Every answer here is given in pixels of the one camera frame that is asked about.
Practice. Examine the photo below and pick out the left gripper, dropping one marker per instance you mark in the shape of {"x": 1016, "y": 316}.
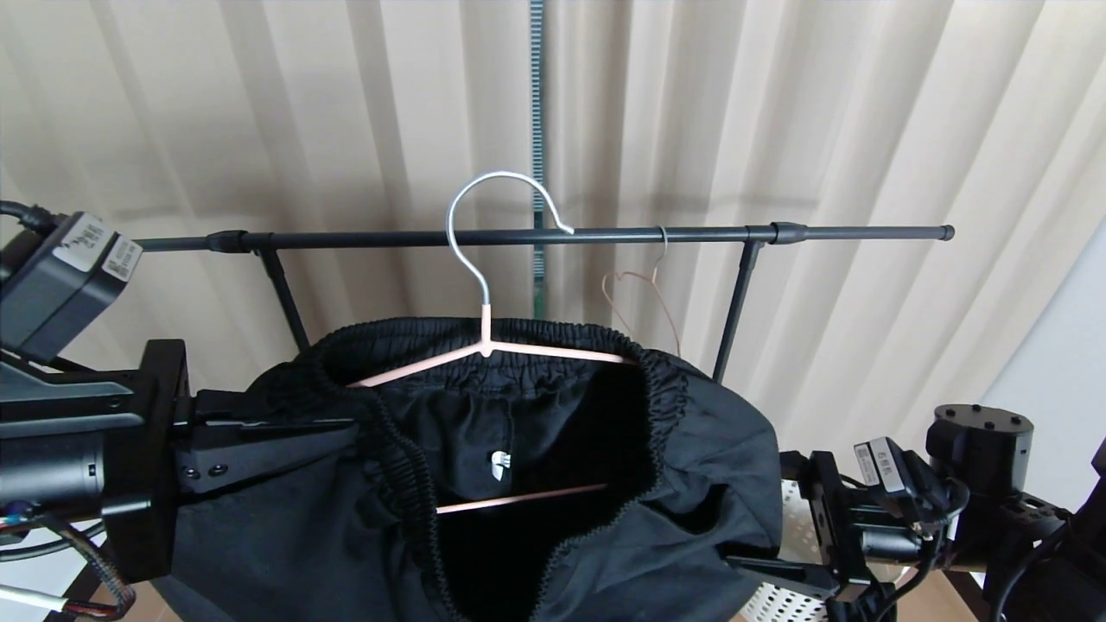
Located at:
{"x": 143, "y": 466}

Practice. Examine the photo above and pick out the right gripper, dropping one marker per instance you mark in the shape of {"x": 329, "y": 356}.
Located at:
{"x": 834, "y": 518}

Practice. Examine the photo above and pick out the black shorts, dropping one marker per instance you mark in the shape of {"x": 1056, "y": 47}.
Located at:
{"x": 302, "y": 518}

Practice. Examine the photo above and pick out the pink clothes hanger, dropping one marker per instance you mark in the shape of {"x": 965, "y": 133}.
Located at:
{"x": 486, "y": 333}
{"x": 661, "y": 298}

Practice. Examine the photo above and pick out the white laundry basket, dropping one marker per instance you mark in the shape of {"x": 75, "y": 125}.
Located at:
{"x": 799, "y": 527}

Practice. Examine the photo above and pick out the black clothes rack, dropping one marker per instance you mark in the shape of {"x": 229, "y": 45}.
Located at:
{"x": 605, "y": 235}

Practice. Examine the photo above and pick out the beige curtain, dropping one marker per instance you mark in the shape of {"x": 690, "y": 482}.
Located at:
{"x": 216, "y": 112}

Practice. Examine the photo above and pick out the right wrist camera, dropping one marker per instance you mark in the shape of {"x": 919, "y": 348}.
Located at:
{"x": 890, "y": 475}

